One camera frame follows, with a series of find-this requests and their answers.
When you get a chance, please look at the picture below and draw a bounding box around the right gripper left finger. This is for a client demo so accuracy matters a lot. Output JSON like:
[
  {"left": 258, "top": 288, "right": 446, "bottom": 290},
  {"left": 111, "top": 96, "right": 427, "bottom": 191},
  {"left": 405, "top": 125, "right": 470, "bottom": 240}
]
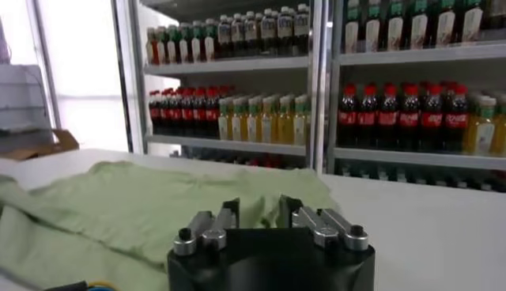
[{"left": 172, "top": 197, "right": 241, "bottom": 256}]

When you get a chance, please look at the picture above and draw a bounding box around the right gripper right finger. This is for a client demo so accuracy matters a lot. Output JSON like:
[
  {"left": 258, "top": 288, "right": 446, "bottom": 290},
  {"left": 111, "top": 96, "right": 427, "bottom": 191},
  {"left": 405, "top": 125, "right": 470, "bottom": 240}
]
[{"left": 278, "top": 195, "right": 369, "bottom": 252}]

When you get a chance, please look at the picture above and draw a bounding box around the green polo shirt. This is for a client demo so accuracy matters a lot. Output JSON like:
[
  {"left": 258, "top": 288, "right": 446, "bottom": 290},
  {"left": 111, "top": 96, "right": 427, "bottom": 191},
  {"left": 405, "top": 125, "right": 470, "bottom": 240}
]
[{"left": 0, "top": 160, "right": 341, "bottom": 291}]

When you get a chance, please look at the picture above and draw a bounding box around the yellow drink bottle green label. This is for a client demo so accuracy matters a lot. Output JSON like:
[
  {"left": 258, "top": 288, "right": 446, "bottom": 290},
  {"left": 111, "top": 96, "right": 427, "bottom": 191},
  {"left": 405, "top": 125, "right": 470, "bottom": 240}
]
[
  {"left": 245, "top": 96, "right": 262, "bottom": 142},
  {"left": 293, "top": 94, "right": 312, "bottom": 146},
  {"left": 463, "top": 96, "right": 497, "bottom": 155},
  {"left": 217, "top": 97, "right": 232, "bottom": 140},
  {"left": 492, "top": 98, "right": 506, "bottom": 156},
  {"left": 277, "top": 94, "right": 294, "bottom": 146},
  {"left": 231, "top": 96, "right": 246, "bottom": 142},
  {"left": 260, "top": 95, "right": 278, "bottom": 144}
]

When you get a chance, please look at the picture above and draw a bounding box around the cola bottle red cap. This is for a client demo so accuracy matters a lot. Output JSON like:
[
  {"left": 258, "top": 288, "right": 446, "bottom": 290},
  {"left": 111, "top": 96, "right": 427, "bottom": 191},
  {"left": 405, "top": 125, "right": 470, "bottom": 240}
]
[
  {"left": 357, "top": 83, "right": 380, "bottom": 149},
  {"left": 193, "top": 87, "right": 206, "bottom": 138},
  {"left": 419, "top": 82, "right": 444, "bottom": 152},
  {"left": 205, "top": 86, "right": 221, "bottom": 138},
  {"left": 378, "top": 82, "right": 401, "bottom": 150},
  {"left": 443, "top": 83, "right": 470, "bottom": 153},
  {"left": 398, "top": 82, "right": 422, "bottom": 151},
  {"left": 159, "top": 89, "right": 171, "bottom": 134},
  {"left": 181, "top": 87, "right": 194, "bottom": 136},
  {"left": 148, "top": 90, "right": 161, "bottom": 134},
  {"left": 338, "top": 83, "right": 360, "bottom": 148},
  {"left": 169, "top": 89, "right": 183, "bottom": 135}
]

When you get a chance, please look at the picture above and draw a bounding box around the white metal shelf rack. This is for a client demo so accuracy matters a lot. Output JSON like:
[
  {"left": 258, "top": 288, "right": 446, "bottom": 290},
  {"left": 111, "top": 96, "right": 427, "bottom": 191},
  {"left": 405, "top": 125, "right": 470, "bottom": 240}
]
[
  {"left": 112, "top": 0, "right": 317, "bottom": 171},
  {"left": 315, "top": 0, "right": 506, "bottom": 195}
]

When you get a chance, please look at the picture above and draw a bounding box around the brown cardboard box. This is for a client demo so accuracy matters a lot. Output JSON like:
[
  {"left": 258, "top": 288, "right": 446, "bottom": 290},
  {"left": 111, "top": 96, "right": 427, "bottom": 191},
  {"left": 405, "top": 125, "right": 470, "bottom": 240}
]
[{"left": 0, "top": 129, "right": 80, "bottom": 161}]

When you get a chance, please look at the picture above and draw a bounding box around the dark bottle blue white label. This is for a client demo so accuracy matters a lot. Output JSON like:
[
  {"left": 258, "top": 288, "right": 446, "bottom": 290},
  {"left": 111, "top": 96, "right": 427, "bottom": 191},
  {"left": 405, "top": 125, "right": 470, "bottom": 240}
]
[
  {"left": 276, "top": 6, "right": 294, "bottom": 55},
  {"left": 260, "top": 8, "right": 278, "bottom": 55},
  {"left": 217, "top": 15, "right": 232, "bottom": 59},
  {"left": 231, "top": 13, "right": 245, "bottom": 57},
  {"left": 244, "top": 11, "right": 260, "bottom": 56},
  {"left": 293, "top": 3, "right": 312, "bottom": 55}
]

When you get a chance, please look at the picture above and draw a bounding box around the grey storage rack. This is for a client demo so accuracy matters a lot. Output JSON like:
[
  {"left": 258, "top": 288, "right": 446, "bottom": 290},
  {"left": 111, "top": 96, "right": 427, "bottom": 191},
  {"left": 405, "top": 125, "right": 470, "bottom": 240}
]
[{"left": 0, "top": 65, "right": 55, "bottom": 138}]

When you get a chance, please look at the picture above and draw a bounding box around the dark bottle beige label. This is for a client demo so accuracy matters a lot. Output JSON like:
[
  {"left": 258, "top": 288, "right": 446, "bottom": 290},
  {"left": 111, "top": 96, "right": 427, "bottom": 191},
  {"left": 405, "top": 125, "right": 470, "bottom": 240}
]
[{"left": 488, "top": 0, "right": 506, "bottom": 31}]

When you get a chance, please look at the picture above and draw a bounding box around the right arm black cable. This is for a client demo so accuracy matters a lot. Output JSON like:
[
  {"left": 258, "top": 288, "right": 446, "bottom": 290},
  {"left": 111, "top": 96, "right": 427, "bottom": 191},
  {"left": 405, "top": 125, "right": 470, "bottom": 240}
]
[{"left": 43, "top": 280, "right": 119, "bottom": 291}]

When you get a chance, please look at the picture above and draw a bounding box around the black window frame post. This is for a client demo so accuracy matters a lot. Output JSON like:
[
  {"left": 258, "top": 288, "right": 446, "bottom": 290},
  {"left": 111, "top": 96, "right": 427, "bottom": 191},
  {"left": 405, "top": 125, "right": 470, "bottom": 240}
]
[{"left": 110, "top": 0, "right": 138, "bottom": 153}]

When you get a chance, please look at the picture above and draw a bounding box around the grey window frame post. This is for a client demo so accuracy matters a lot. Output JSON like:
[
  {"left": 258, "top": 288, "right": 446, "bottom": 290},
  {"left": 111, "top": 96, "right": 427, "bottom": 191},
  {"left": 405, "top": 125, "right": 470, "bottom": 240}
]
[{"left": 25, "top": 0, "right": 62, "bottom": 130}]

